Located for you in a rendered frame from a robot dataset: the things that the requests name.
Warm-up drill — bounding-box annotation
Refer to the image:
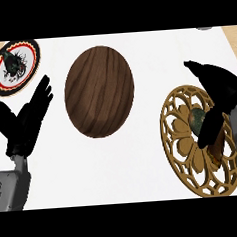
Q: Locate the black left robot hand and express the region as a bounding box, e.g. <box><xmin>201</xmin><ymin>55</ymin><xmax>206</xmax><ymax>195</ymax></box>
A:
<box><xmin>0</xmin><ymin>74</ymin><xmax>59</xmax><ymax>161</ymax></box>

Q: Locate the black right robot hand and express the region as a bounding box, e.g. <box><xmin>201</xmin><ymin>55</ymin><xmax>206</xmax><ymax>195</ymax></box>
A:
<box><xmin>183</xmin><ymin>57</ymin><xmax>237</xmax><ymax>151</ymax></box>

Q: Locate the green and brown squash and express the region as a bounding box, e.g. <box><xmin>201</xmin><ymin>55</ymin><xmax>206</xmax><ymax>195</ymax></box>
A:
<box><xmin>188</xmin><ymin>106</ymin><xmax>229</xmax><ymax>168</ymax></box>

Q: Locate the gold openwork round placemat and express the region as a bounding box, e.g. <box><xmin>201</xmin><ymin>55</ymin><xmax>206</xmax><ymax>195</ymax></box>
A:
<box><xmin>156</xmin><ymin>80</ymin><xmax>237</xmax><ymax>200</ymax></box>

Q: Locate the brown wooden bowl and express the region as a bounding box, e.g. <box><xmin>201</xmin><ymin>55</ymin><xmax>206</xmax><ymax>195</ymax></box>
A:
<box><xmin>60</xmin><ymin>42</ymin><xmax>139</xmax><ymax>141</ymax></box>

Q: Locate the round black red patterned plate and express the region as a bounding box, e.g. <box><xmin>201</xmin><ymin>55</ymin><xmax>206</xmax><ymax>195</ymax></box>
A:
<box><xmin>0</xmin><ymin>39</ymin><xmax>44</xmax><ymax>98</ymax></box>

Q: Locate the grey object at edge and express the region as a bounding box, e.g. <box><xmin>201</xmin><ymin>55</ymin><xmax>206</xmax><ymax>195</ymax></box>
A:
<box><xmin>195</xmin><ymin>26</ymin><xmax>215</xmax><ymax>32</ymax></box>

